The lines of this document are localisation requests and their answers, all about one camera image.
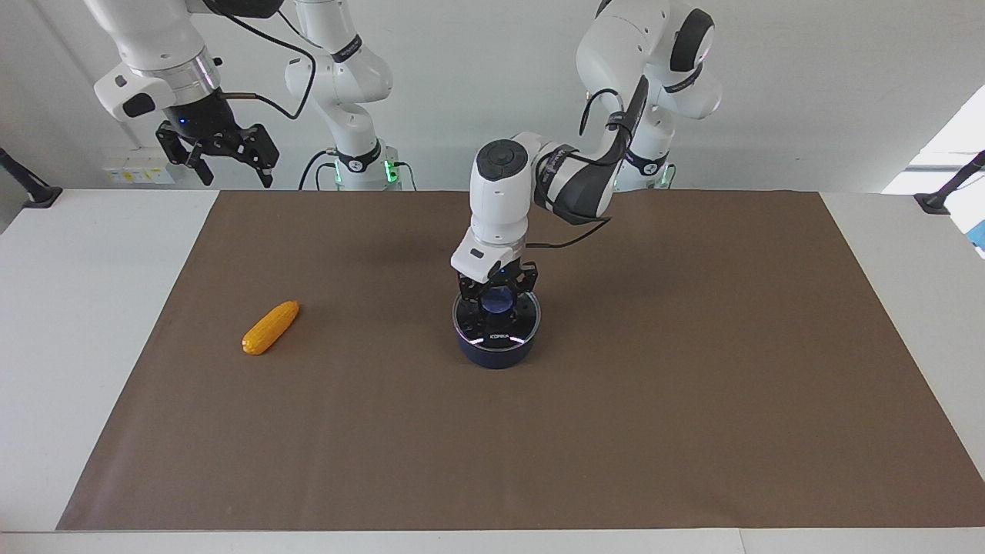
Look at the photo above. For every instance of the dark blue saucepan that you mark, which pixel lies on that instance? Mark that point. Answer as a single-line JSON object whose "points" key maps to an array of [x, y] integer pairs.
{"points": [[496, 355]]}

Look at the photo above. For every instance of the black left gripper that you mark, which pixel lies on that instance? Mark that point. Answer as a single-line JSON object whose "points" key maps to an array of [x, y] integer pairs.
{"points": [[512, 275]]}

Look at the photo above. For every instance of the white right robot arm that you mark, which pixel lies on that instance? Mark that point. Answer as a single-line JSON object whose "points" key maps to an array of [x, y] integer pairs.
{"points": [[342, 77]]}

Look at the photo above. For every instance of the yellow corn cob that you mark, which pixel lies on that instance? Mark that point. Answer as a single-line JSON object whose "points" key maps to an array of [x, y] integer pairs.
{"points": [[269, 328]]}

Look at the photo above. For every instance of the glass lid with blue knob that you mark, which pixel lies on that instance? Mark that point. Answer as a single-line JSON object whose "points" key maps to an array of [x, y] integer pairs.
{"points": [[500, 337]]}

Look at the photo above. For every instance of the light blue object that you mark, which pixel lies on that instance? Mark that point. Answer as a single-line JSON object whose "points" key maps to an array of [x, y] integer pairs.
{"points": [[979, 237]]}

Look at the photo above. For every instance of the white wall socket box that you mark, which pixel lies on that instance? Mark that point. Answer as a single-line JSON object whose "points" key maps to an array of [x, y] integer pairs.
{"points": [[138, 174]]}

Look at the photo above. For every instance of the black clamp stand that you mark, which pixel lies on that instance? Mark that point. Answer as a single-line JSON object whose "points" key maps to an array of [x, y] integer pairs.
{"points": [[35, 192], [935, 201]]}

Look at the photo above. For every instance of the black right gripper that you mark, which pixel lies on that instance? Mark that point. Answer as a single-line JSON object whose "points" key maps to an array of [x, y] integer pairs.
{"points": [[200, 115]]}

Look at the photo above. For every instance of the brown table mat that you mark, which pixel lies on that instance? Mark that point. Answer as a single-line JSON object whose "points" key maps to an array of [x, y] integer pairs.
{"points": [[492, 446]]}

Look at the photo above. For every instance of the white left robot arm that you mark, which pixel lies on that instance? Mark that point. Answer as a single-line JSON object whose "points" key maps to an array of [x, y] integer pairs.
{"points": [[500, 200]]}

